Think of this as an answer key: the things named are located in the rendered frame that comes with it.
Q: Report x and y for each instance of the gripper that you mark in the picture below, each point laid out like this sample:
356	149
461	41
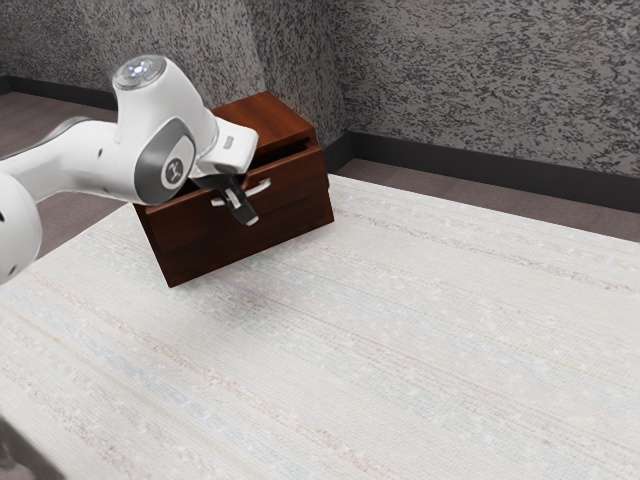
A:
212	180

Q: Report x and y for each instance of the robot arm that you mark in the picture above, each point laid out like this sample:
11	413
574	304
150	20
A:
90	150

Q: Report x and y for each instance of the dark brown wooden drawer cabinet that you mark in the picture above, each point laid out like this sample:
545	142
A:
240	240

